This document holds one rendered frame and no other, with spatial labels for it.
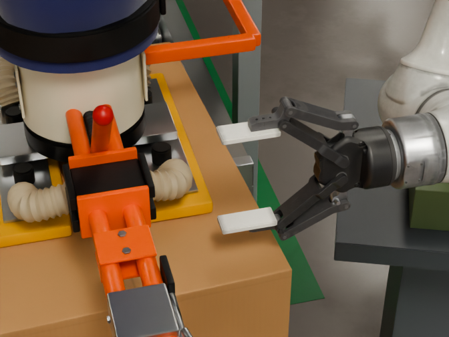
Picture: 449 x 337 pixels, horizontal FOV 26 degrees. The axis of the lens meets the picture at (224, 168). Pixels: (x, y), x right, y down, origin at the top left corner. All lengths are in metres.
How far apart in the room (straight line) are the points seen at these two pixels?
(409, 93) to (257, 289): 0.34
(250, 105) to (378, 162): 1.42
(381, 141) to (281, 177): 1.74
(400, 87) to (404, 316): 0.63
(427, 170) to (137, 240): 0.37
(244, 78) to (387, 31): 1.26
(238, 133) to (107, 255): 0.21
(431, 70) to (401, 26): 2.40
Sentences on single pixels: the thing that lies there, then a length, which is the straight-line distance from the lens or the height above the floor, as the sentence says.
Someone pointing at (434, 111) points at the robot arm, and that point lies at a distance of 1.24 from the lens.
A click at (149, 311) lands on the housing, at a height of 1.09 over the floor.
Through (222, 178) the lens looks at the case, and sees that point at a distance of 1.38.
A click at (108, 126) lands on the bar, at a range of 1.08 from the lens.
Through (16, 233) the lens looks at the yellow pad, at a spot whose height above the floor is 0.96.
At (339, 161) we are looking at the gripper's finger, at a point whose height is 1.09.
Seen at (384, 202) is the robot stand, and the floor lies 0.75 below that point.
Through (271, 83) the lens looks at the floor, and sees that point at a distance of 3.33.
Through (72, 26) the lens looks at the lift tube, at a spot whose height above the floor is 1.22.
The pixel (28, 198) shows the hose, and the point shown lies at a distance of 1.23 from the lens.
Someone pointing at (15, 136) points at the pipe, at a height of 1.00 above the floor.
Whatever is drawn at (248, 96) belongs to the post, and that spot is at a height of 0.39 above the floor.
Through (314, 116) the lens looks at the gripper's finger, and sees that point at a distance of 1.13.
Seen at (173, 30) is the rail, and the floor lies 0.59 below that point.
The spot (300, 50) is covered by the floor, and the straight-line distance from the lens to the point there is 3.53.
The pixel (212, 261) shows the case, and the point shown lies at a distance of 1.25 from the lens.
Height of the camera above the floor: 1.79
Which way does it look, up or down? 38 degrees down
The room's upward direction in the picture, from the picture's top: straight up
